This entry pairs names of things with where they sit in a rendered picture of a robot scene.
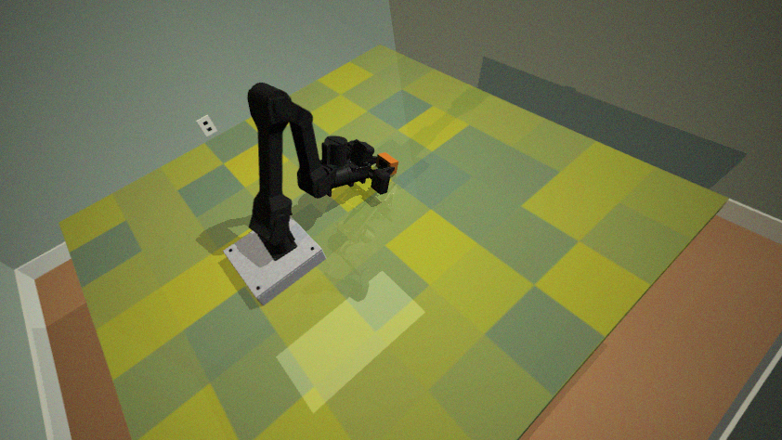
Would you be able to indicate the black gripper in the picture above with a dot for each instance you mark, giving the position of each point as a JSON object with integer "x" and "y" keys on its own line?
{"x": 379, "y": 177}

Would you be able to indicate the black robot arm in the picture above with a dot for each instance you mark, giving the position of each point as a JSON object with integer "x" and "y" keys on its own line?
{"x": 272, "y": 110}

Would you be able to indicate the orange block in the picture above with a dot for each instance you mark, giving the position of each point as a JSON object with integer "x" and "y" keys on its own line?
{"x": 385, "y": 160}

